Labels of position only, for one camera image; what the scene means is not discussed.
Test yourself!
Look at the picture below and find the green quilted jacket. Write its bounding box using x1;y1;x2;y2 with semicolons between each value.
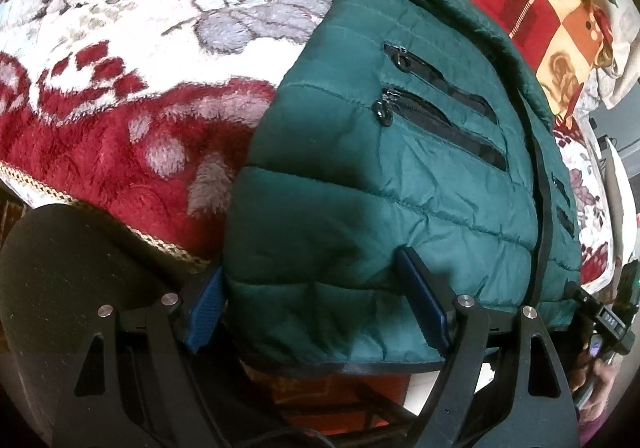
222;0;585;373

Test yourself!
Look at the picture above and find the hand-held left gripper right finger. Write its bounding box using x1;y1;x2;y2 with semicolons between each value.
397;248;581;448

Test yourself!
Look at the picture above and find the white crumpled cloth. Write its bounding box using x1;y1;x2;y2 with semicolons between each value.
582;0;640;109

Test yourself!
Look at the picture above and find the floral red and white blanket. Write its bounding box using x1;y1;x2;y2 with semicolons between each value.
0;0;618;296

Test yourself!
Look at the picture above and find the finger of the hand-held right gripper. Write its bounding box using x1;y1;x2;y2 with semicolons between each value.
564;280;602;325

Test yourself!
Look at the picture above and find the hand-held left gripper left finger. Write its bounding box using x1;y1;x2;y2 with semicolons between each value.
52;268;226;448

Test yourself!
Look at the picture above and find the person's right hand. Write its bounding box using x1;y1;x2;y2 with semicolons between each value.
570;355;621;424

